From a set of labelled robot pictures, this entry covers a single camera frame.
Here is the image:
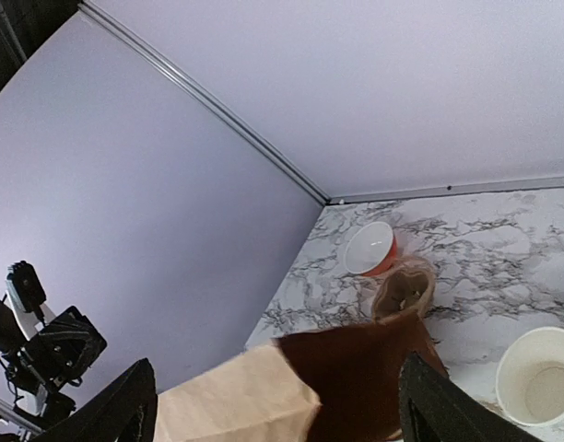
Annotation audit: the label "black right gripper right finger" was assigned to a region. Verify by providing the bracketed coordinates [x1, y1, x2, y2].
[399, 353, 539, 442]

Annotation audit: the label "red white paper cup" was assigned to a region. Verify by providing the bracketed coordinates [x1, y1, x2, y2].
[344, 221, 398, 277]

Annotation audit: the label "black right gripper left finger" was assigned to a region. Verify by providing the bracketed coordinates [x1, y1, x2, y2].
[33, 358, 158, 442]

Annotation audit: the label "brown paper bag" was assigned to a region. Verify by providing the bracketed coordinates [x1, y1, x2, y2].
[154, 313, 447, 441]

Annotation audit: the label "stacked white paper cups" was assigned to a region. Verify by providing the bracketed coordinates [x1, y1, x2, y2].
[495, 327, 564, 427]

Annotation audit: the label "aluminium left frame post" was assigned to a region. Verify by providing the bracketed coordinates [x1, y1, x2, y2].
[79, 1, 331, 205]

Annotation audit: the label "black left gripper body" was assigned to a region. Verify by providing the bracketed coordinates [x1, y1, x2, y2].
[0, 300, 107, 424]

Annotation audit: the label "brown pulp cup carrier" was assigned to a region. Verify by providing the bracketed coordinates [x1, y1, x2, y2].
[371, 255, 437, 323]

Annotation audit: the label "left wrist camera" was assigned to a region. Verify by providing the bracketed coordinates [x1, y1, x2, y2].
[6, 261, 55, 341]

